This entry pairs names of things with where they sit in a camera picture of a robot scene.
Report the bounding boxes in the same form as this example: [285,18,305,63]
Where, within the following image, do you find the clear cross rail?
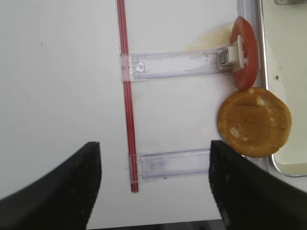
[129,149,210,184]
[121,48,229,82]

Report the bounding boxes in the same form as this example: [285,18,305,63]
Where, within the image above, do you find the silver metal tray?
[259,0,307,177]

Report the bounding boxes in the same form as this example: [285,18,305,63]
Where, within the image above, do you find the left red strip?
[117,0,139,193]

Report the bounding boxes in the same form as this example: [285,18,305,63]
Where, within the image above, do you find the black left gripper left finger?
[0,142,102,230]

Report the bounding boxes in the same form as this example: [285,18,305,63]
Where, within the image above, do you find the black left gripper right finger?
[209,140,307,230]

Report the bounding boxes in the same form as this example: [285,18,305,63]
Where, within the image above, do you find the upper left clear cross rail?
[121,48,229,82]

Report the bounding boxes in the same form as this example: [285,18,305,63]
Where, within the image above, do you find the lower left clear cross rail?
[129,149,210,184]

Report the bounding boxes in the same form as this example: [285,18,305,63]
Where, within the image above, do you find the toasted bun half left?
[217,88,292,158]

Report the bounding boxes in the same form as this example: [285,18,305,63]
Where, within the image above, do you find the white pusher block tomato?
[217,35,248,73]

